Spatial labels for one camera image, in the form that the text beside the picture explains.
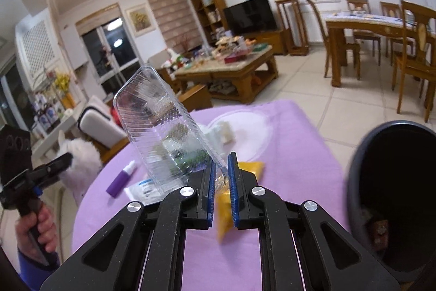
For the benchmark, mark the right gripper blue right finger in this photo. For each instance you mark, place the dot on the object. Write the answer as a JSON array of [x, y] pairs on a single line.
[[239, 184]]

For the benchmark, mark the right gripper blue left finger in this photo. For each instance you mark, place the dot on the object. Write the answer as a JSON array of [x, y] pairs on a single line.
[[205, 207]]

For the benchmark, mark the yellow foil wrapper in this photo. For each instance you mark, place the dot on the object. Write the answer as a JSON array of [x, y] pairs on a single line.
[[223, 209]]

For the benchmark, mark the clear plastic tray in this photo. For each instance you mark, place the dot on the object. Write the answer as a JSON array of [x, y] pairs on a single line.
[[174, 150]]

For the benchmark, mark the red milk carton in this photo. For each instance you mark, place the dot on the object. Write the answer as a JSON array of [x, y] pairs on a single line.
[[380, 235]]

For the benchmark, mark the black trash bin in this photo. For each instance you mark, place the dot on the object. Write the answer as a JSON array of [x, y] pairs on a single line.
[[392, 177]]

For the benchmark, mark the person's left hand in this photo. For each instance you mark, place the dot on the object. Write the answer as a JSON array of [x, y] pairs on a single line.
[[45, 224]]

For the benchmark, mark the purple tablecloth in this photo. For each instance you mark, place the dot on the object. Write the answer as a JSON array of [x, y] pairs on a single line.
[[298, 167]]

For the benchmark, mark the white plastic pouch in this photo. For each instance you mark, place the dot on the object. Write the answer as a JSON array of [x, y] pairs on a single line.
[[145, 192]]

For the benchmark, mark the white fluffy cat plush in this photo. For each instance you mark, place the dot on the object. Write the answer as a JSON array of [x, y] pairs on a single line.
[[85, 167]]

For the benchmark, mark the white shelf unit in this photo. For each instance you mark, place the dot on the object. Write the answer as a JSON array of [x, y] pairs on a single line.
[[44, 109]]

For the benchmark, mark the wooden coffee table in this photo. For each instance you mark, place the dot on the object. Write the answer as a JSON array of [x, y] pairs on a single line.
[[249, 77]]

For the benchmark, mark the purple spray bottle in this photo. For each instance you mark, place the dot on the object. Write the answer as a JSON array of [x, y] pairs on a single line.
[[120, 181]]

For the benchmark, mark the wooden armchair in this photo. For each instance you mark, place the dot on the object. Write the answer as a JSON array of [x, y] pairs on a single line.
[[166, 63]]

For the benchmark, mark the wooden plant stand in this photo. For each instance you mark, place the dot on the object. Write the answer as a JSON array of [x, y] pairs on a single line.
[[293, 26]]

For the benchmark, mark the black television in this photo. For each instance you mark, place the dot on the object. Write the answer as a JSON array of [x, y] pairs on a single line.
[[250, 16]]

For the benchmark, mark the wooden bookshelf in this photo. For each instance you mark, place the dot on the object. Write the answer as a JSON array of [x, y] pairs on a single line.
[[211, 17]]

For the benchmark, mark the framed sunflower painting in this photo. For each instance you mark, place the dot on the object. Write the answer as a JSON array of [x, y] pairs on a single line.
[[140, 20]]

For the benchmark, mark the wooden dining table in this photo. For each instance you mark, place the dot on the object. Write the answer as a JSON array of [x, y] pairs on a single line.
[[343, 32]]

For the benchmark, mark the near wooden dining chair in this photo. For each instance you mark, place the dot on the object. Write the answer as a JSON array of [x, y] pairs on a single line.
[[417, 57]]

